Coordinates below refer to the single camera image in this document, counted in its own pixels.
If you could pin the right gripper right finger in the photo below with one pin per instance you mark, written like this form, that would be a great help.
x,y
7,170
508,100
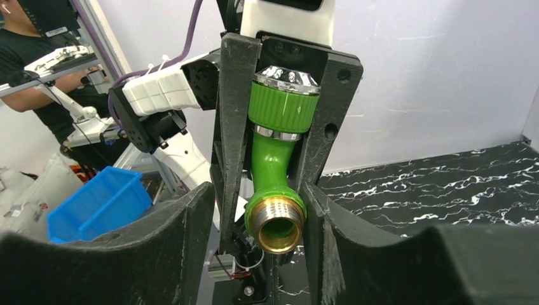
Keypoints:
x,y
351,261

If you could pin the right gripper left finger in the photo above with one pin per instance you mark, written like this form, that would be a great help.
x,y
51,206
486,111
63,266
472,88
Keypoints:
x,y
158,259

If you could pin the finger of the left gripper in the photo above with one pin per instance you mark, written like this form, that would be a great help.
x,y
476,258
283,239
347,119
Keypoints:
x,y
238,63
338,74

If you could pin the green water faucet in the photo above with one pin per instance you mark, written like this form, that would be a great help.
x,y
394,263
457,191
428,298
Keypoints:
x,y
281,108

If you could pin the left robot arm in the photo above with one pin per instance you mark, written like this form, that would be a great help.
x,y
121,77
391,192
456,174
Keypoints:
x,y
170,113

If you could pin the blue plastic bin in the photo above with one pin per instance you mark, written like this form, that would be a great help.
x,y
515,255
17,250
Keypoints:
x,y
114,198

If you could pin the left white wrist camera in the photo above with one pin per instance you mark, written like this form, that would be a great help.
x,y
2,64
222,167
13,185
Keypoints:
x,y
301,20

